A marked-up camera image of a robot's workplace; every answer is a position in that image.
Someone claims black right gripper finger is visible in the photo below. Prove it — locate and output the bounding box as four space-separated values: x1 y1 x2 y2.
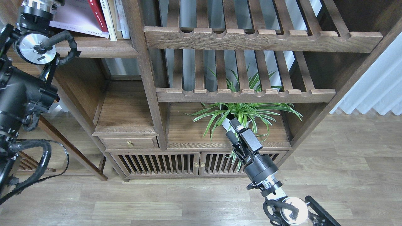
226 131 254 165
229 118 262 156

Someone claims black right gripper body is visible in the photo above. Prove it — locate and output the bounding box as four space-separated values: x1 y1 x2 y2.
244 153 278 185

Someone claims yellow green cover book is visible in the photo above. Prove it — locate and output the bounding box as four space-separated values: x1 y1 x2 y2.
100 0 117 41

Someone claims red cover book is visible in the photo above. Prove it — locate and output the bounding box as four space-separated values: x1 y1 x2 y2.
88 0 109 32

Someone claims white lavender book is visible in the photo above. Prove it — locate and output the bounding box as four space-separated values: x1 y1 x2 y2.
50 0 109 38

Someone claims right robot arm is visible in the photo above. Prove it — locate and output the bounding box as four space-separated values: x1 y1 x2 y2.
226 119 339 226

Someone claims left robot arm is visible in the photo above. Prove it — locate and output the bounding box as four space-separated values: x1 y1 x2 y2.
0 0 81 203

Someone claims green spider plant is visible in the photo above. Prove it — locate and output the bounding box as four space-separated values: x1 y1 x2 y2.
188 66 302 171

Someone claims white plant pot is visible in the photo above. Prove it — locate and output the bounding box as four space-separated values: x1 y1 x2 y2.
222 113 251 133

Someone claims dark wooden bookshelf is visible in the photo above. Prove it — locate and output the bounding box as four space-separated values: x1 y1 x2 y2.
54 0 401 181

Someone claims white curtain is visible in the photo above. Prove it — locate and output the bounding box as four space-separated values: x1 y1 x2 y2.
330 34 402 116

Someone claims white upright book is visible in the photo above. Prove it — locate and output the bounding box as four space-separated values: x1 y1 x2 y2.
115 0 131 40

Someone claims beige upright book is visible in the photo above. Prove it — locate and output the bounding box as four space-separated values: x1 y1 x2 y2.
108 0 123 40

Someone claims wooden slatted rack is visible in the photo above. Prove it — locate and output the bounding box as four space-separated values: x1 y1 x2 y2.
17 151 39 172

